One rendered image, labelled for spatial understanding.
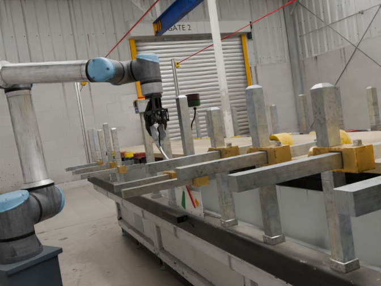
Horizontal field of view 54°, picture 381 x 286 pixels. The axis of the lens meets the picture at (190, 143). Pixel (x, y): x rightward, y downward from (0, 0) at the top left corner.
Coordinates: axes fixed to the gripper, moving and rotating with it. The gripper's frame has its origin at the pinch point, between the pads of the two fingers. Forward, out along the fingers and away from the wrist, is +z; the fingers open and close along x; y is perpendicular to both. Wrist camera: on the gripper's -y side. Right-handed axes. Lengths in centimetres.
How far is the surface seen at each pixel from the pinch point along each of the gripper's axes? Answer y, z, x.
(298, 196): 50, 23, 28
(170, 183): 17.4, 14.8, -4.0
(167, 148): -11.3, 3.5, 7.6
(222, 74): -118, -42, 104
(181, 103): 13.9, -14.5, 6.7
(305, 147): 67, 5, 18
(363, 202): 117, 6, -18
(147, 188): 17.4, 14.8, -12.9
